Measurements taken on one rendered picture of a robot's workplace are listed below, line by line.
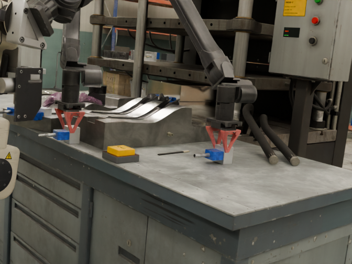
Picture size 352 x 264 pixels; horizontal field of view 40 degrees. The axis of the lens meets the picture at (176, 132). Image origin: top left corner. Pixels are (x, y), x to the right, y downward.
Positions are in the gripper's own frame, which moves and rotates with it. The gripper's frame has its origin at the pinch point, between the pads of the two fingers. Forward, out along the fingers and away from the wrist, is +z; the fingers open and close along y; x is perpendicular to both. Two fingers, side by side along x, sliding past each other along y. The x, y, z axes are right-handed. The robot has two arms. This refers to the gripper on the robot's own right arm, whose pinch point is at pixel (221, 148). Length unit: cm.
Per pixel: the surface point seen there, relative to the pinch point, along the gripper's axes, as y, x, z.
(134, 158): 6.8, 27.2, 2.7
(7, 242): 91, 41, 58
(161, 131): 26.0, 6.2, -1.2
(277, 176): -18.0, -6.9, 5.1
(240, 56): 44, -44, -29
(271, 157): -5.9, -16.1, 2.8
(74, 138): 33.4, 35.3, 1.3
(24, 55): 469, -79, -12
